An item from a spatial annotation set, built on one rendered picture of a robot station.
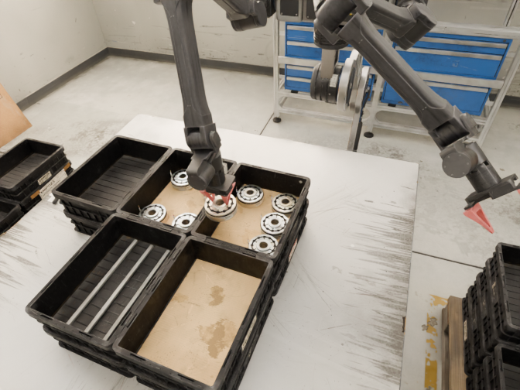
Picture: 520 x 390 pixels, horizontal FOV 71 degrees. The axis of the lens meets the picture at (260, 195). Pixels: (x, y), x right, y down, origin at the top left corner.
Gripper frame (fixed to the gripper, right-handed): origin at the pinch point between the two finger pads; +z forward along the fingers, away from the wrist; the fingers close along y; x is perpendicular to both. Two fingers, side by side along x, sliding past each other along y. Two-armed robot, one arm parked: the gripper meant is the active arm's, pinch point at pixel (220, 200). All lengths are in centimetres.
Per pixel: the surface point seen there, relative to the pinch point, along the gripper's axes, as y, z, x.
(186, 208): -21.1, 20.2, 8.1
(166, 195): -32.6, 20.5, 12.1
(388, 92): 41, 73, 201
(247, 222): 3.8, 20.2, 8.9
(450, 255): 98, 108, 86
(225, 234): -1.5, 19.8, 1.2
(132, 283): -21.4, 18.3, -27.2
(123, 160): -64, 21, 26
